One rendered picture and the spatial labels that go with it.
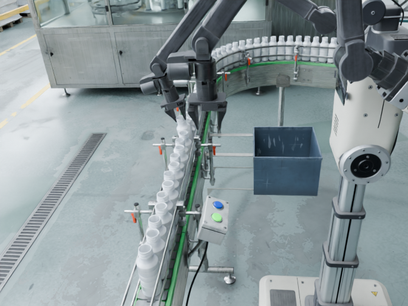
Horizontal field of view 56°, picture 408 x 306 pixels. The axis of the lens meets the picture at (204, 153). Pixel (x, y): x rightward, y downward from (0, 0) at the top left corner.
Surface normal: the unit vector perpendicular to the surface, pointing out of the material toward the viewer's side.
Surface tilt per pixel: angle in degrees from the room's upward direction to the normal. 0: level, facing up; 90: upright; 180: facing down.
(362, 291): 0
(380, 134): 101
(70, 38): 90
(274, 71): 90
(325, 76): 90
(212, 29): 88
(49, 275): 0
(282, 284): 0
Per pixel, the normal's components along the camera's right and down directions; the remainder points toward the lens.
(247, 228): -0.06, -0.86
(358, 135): -0.09, 0.67
